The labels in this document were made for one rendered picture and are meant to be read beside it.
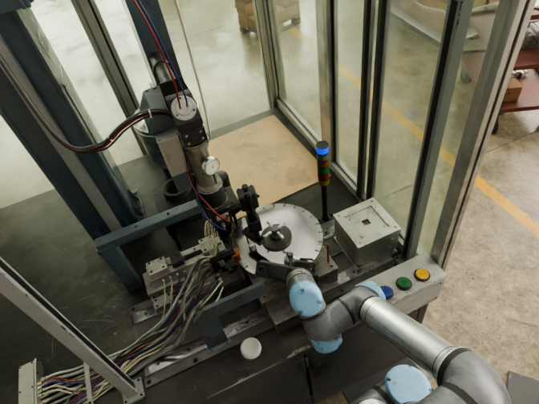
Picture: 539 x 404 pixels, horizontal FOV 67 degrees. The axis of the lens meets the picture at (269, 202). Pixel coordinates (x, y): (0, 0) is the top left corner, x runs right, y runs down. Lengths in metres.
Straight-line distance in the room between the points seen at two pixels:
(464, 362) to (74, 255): 1.61
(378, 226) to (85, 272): 1.22
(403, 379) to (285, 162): 1.19
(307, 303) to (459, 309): 1.56
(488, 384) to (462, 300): 1.69
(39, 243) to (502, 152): 2.96
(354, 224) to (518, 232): 1.50
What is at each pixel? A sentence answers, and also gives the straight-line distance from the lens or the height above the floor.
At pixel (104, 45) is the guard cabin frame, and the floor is 1.35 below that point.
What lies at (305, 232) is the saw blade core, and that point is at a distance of 1.46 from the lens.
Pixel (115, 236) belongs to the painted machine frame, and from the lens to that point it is 1.53.
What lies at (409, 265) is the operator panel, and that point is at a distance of 1.46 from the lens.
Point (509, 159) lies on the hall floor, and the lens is 3.32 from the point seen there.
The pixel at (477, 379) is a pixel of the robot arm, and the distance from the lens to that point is 0.82.
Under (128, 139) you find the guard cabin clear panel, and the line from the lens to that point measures 2.31.
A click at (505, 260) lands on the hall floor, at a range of 2.71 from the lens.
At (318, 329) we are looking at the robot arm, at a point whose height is 1.15.
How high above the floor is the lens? 2.09
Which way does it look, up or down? 47 degrees down
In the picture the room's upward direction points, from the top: 11 degrees counter-clockwise
